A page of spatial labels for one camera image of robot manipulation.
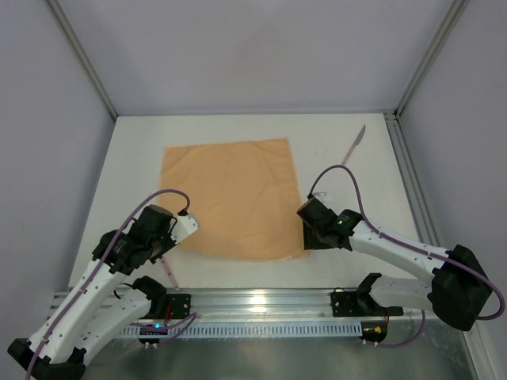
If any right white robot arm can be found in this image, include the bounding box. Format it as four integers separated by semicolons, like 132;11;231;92
297;197;492;331

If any aluminium mounting rail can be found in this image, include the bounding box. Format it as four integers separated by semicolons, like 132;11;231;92
166;283;433;322

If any right aluminium side rail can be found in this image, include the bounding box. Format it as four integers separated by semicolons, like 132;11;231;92
384;111;455;249

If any aluminium frame post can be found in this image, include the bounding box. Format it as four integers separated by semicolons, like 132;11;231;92
394;0;469;118
44;0;119;121

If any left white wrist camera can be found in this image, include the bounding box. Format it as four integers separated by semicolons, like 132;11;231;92
170;214;200;245

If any left aluminium frame post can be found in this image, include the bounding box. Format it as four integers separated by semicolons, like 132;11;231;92
44;0;119;121

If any left controller board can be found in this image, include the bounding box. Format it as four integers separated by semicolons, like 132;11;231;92
138;324;168;349

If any pink-handled table knife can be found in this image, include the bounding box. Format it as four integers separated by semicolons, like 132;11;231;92
341;124;366;165

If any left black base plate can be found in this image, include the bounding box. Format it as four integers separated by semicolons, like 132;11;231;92
147;293;192;321

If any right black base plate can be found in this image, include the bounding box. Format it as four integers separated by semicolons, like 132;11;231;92
330;291;404;317

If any controller board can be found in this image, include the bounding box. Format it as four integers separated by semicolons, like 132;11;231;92
138;324;168;349
359;325;388;347

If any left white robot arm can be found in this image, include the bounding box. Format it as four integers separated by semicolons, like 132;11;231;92
8;205;199;379

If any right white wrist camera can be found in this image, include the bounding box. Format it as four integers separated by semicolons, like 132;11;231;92
313;192;329;199

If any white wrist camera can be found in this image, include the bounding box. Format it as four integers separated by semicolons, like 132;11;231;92
313;192;329;199
170;214;200;245

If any right aluminium frame post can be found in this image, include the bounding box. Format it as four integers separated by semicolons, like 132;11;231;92
394;0;469;118

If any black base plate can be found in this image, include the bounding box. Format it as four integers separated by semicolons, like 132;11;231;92
330;291;404;317
147;293;192;321

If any slotted grey cable duct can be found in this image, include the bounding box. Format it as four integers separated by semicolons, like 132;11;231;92
117;321;362;339

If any pink-handled fork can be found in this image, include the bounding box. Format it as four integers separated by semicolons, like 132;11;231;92
160;257;180;291

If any right controller board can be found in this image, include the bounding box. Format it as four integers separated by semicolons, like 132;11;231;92
359;325;388;347

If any peach cloth napkin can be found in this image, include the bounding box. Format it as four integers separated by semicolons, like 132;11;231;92
160;139;309;261

